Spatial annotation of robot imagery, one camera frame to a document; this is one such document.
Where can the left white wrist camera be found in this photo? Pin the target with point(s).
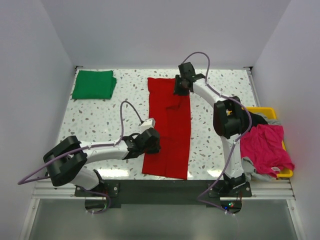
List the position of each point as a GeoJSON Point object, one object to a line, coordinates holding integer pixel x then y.
{"type": "Point", "coordinates": [147, 124]}

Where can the yellow plastic bin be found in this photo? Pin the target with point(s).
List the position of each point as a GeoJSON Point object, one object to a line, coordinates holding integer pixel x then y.
{"type": "Point", "coordinates": [270, 113]}

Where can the aluminium table frame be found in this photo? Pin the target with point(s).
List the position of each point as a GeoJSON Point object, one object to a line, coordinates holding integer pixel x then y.
{"type": "Point", "coordinates": [99, 116]}

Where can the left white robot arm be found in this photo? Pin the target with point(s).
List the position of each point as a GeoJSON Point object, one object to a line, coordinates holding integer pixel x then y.
{"type": "Point", "coordinates": [65, 163]}

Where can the pink t shirt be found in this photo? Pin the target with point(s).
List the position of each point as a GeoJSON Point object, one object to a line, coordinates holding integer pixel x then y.
{"type": "Point", "coordinates": [263, 145]}

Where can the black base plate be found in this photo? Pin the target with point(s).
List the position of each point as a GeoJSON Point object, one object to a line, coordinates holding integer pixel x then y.
{"type": "Point", "coordinates": [115, 193]}

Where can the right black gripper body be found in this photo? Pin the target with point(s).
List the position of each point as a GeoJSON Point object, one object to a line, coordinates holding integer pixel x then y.
{"type": "Point", "coordinates": [179, 89]}

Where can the folded green t shirt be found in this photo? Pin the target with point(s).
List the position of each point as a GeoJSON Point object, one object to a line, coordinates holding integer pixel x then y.
{"type": "Point", "coordinates": [94, 85]}

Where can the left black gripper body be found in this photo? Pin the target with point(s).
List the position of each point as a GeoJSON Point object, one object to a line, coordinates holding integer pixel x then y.
{"type": "Point", "coordinates": [153, 149]}

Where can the black t shirt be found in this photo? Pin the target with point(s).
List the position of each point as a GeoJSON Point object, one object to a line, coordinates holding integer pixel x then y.
{"type": "Point", "coordinates": [257, 120]}

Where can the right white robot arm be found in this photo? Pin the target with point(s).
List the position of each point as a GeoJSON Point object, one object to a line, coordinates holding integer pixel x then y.
{"type": "Point", "coordinates": [228, 123]}

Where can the red t shirt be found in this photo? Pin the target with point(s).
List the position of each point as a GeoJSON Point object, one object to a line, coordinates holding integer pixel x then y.
{"type": "Point", "coordinates": [172, 114]}

